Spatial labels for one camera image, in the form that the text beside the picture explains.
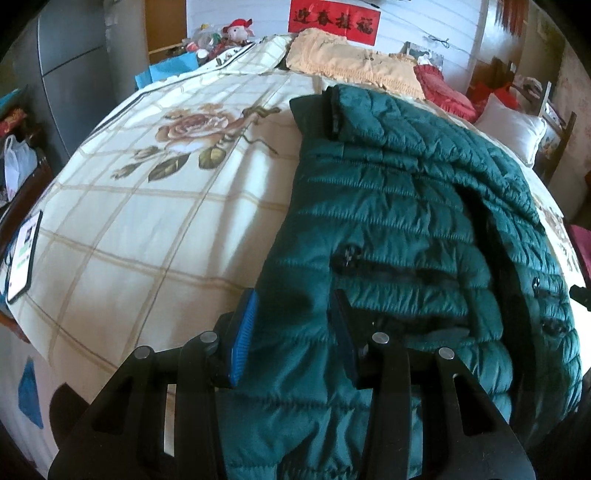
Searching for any wooden chair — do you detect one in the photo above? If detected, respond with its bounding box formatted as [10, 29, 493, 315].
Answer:
[512, 78, 578, 185]

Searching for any brown wooden door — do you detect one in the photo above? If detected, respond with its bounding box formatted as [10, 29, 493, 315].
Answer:
[145, 0, 188, 56]

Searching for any bed with plaid floral quilt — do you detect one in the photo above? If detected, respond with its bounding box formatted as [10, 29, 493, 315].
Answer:
[9, 34, 585, 398]

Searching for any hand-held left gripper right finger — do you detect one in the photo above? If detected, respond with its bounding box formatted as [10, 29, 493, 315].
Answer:
[329, 290, 536, 480]

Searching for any plush toy with red hat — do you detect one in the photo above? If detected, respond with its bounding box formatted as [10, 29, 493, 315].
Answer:
[223, 18, 256, 47]

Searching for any white plastic bag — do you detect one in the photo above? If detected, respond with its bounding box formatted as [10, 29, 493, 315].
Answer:
[4, 135, 38, 190]

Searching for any grey refrigerator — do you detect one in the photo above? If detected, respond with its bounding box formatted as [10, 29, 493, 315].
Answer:
[18, 0, 116, 158]

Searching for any red wall banner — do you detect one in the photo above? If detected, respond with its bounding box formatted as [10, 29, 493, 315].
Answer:
[288, 0, 382, 46]

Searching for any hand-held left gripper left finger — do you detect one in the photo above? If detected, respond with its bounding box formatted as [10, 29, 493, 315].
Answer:
[48, 288, 259, 480]

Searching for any red bag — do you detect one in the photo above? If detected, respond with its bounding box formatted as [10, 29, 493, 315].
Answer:
[471, 80, 520, 109]

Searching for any green quilted jacket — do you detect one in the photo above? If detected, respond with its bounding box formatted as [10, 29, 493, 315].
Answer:
[221, 84, 583, 480]

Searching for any white pillow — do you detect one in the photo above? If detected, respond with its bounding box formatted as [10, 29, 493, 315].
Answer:
[475, 93, 548, 167]

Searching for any red frilled pillow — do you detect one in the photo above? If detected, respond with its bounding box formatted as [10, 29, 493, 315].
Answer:
[414, 64, 478, 123]

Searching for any framed photo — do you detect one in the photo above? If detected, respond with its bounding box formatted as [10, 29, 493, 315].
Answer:
[404, 41, 444, 70]

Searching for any yellow frilled pillow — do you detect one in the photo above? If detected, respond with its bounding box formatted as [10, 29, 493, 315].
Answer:
[285, 28, 426, 100]

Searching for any dark wooden cabinet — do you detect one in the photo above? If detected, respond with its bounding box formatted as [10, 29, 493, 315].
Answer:
[0, 152, 54, 241]

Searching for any blue paper bag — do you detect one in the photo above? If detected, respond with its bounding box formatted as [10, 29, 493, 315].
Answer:
[135, 51, 200, 88]

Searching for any blue cloth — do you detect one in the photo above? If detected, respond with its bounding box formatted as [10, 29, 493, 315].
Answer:
[17, 357, 44, 429]

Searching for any black smartphone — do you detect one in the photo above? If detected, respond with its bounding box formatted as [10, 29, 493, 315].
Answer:
[6, 210, 43, 304]

